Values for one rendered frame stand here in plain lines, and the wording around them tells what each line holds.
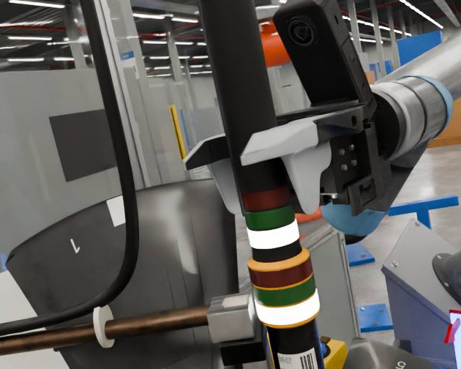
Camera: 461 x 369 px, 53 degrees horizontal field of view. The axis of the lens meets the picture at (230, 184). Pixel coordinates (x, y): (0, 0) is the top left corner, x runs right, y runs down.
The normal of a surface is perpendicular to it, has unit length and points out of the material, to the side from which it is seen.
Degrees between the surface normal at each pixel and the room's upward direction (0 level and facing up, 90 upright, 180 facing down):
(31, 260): 56
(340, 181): 90
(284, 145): 90
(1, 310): 50
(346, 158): 90
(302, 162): 90
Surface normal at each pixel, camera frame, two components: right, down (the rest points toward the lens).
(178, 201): -0.02, -0.63
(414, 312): -0.51, 0.25
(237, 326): -0.10, 0.18
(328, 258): 0.74, -0.04
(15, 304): 0.44, -0.66
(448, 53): -0.46, -0.36
